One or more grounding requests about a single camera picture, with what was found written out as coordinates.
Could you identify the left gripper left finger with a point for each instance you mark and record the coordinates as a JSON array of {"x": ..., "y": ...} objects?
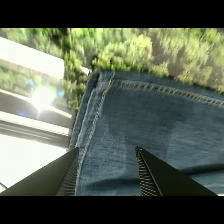
[{"x": 50, "y": 180}]

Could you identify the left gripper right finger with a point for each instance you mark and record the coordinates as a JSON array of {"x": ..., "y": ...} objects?
[{"x": 166, "y": 181}]

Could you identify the blue jeans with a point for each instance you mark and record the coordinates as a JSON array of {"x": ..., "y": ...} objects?
[{"x": 150, "y": 116}]

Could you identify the silver frame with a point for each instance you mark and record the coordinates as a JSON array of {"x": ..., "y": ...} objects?
[{"x": 30, "y": 128}]

